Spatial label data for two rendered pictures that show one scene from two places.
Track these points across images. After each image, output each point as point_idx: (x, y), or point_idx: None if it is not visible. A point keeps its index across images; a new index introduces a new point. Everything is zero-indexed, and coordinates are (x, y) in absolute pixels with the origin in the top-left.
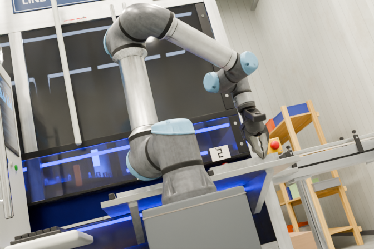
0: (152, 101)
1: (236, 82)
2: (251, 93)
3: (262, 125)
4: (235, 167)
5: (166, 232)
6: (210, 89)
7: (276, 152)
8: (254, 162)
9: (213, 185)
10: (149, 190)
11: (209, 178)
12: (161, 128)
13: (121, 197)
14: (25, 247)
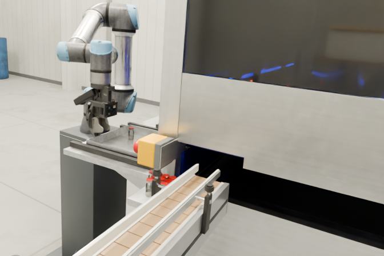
0: (114, 68)
1: (86, 63)
2: (90, 73)
3: (88, 108)
4: (116, 132)
5: None
6: None
7: (86, 139)
8: (104, 137)
9: (80, 127)
10: (148, 119)
11: (82, 123)
12: None
13: (158, 116)
14: None
